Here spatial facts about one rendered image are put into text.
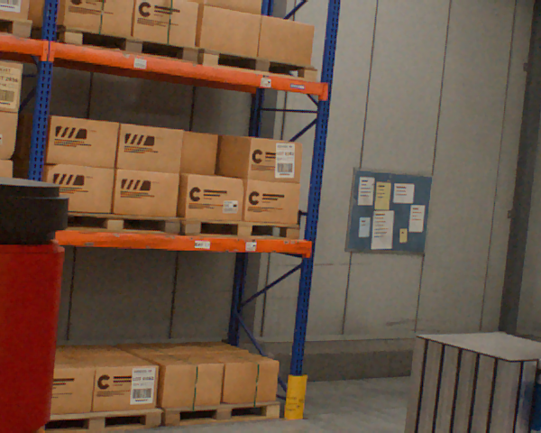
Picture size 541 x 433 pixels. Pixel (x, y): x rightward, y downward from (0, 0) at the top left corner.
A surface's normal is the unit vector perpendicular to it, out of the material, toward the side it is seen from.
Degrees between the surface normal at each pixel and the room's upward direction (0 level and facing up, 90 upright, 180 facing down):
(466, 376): 90
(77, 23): 92
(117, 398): 90
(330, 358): 90
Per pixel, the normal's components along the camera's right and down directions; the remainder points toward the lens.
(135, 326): 0.60, 0.11
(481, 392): -0.79, -0.05
